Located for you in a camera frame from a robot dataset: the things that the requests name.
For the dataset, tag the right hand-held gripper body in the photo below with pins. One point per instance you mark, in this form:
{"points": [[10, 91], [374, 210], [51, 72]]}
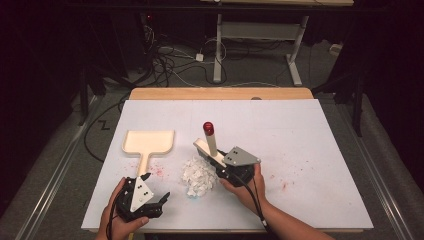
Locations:
{"points": [[240, 158]]}

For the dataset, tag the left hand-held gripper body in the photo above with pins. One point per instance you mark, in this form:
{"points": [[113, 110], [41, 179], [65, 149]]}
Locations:
{"points": [[141, 196]]}

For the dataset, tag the pile of white paper scraps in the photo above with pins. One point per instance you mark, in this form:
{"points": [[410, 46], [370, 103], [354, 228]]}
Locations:
{"points": [[199, 176]]}

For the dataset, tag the cream plastic dustpan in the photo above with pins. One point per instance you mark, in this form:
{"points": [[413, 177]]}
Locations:
{"points": [[148, 141]]}

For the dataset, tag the person's right hand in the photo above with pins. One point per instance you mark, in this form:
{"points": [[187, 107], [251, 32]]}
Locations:
{"points": [[248, 193]]}

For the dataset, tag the person's left hand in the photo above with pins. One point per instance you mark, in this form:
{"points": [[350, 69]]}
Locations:
{"points": [[115, 220]]}

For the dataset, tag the white power adapter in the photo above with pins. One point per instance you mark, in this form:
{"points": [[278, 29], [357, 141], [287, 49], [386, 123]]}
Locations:
{"points": [[199, 57]]}

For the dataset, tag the metal floor rail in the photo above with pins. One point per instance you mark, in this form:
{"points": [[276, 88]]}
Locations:
{"points": [[50, 196]]}

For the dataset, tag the white metal desk frame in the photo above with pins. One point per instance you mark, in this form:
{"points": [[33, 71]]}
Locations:
{"points": [[218, 50]]}

